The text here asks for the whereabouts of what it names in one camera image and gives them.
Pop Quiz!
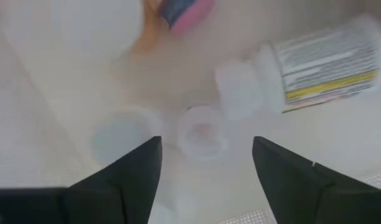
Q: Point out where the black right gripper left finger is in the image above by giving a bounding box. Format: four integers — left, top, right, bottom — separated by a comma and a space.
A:
67, 136, 163, 224

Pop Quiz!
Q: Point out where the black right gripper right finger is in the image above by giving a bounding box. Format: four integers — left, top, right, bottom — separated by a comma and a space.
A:
252, 136, 372, 224

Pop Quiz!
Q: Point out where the white container with blue lid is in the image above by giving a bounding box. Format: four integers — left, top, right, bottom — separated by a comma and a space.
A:
90, 108, 164, 166

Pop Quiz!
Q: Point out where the pink and navy box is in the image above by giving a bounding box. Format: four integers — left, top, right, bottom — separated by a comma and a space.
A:
159, 0, 217, 37

